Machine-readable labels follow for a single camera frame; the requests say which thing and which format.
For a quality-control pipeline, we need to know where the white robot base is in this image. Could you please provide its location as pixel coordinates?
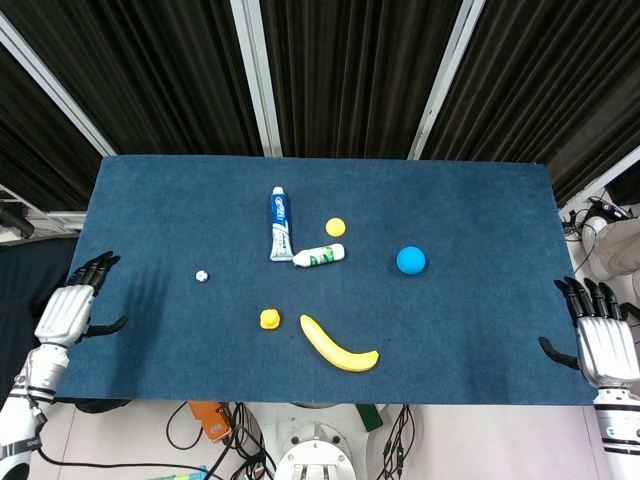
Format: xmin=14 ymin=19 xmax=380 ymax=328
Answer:
xmin=249 ymin=402 xmax=386 ymax=480

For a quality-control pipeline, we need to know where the orange box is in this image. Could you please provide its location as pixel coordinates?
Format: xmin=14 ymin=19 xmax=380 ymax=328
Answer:
xmin=188 ymin=401 xmax=232 ymax=443

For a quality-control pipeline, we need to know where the beige bag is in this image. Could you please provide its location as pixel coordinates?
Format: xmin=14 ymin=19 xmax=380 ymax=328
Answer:
xmin=582 ymin=214 xmax=640 ymax=282

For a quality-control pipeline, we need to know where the black cable bundle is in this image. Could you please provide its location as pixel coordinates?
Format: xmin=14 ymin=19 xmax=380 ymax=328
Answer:
xmin=382 ymin=404 xmax=415 ymax=480

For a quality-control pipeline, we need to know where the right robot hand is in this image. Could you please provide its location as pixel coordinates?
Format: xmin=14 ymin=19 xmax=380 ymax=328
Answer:
xmin=538 ymin=276 xmax=640 ymax=390

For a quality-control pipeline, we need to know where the blue ball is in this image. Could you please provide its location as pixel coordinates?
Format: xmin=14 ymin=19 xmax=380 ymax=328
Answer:
xmin=395 ymin=245 xmax=427 ymax=276

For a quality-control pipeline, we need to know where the blue white toothpaste tube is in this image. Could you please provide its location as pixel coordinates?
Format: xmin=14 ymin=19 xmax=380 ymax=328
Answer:
xmin=269 ymin=186 xmax=296 ymax=263

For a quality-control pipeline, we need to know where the black corrugated hose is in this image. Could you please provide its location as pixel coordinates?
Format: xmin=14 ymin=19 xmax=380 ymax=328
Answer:
xmin=0 ymin=200 xmax=35 ymax=239

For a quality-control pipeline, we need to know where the yellow banana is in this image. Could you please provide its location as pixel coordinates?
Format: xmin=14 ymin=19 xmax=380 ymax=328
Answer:
xmin=299 ymin=314 xmax=381 ymax=373

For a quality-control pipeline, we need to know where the white green small bottle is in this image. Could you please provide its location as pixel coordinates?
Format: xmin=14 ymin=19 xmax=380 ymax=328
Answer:
xmin=291 ymin=243 xmax=346 ymax=268

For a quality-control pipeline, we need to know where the green block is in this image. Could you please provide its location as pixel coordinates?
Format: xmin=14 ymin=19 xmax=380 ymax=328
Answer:
xmin=355 ymin=404 xmax=385 ymax=433

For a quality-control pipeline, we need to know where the white frame post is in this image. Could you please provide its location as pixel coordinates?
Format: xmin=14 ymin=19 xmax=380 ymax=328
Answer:
xmin=0 ymin=13 xmax=117 ymax=157
xmin=230 ymin=0 xmax=284 ymax=157
xmin=552 ymin=145 xmax=640 ymax=221
xmin=407 ymin=0 xmax=487 ymax=161

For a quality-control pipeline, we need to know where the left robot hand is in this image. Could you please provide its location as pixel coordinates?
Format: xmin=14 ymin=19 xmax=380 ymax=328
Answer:
xmin=33 ymin=251 xmax=129 ymax=347

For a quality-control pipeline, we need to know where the blue table cloth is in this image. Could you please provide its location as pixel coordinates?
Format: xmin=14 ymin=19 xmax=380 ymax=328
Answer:
xmin=52 ymin=154 xmax=599 ymax=407

